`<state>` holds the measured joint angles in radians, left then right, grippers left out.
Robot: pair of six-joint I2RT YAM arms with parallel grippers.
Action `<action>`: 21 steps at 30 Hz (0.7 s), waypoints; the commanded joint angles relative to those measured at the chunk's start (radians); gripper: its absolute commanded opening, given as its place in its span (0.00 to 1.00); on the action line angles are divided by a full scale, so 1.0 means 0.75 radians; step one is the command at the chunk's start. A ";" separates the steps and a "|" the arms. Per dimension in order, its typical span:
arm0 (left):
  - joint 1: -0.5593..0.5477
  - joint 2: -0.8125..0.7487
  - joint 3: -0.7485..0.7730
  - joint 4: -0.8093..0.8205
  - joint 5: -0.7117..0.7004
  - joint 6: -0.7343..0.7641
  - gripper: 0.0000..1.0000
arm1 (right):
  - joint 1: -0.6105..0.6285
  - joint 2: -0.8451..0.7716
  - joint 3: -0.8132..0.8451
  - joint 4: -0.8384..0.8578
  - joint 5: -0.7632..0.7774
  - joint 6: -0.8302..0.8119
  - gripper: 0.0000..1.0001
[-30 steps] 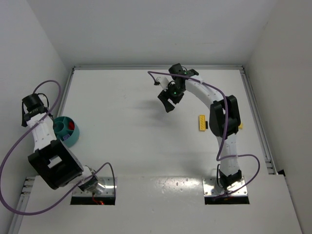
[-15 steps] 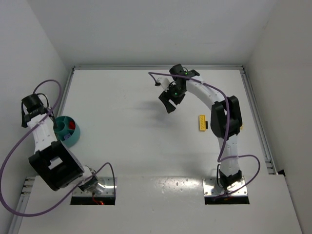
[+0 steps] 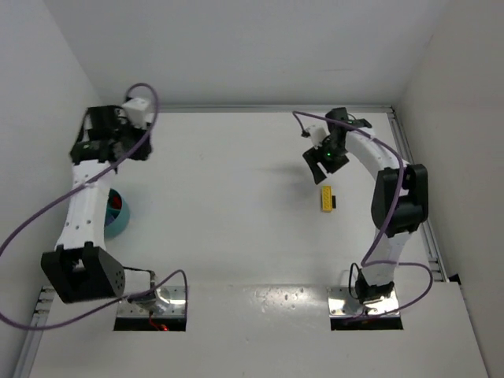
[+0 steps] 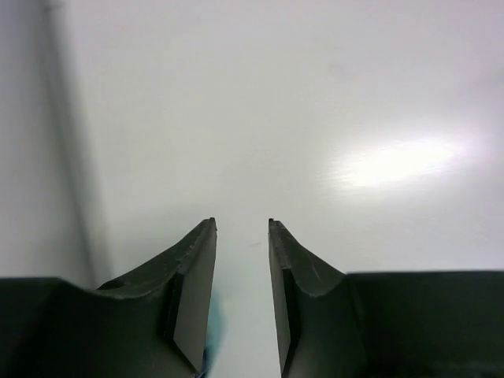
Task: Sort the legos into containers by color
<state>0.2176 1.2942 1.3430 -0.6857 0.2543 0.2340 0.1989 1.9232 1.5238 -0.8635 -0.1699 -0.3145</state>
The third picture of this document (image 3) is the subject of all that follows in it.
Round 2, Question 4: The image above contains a teal divided round container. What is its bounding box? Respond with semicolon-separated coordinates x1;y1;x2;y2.
104;189;131;239

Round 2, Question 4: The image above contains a metal base plate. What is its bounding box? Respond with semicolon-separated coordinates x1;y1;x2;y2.
117;286;186;319
328;287;400;319

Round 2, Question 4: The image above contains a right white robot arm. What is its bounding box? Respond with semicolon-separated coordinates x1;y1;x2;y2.
301;107;428;303

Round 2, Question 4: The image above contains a yellow lego brick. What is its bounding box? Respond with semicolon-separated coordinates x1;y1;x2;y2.
321;185;334;213

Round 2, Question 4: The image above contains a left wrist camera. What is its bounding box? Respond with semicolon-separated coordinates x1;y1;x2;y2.
121;98;151;130

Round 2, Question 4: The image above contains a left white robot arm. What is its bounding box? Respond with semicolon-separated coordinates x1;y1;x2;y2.
41;98;152;304

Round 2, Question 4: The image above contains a red lego brick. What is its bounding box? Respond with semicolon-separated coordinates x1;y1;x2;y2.
109;195;122;209

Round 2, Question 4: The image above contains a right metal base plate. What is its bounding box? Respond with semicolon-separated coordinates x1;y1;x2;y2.
328;287;400;319

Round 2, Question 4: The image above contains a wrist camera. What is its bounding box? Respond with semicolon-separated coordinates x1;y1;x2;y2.
121;98;151;130
302;125;328;149

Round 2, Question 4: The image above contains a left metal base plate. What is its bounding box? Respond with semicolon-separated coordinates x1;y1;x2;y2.
117;286;186;319

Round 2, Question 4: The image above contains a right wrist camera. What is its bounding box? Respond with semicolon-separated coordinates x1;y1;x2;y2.
302;125;328;149

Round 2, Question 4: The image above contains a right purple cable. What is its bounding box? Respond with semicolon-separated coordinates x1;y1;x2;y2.
291;110;435;322

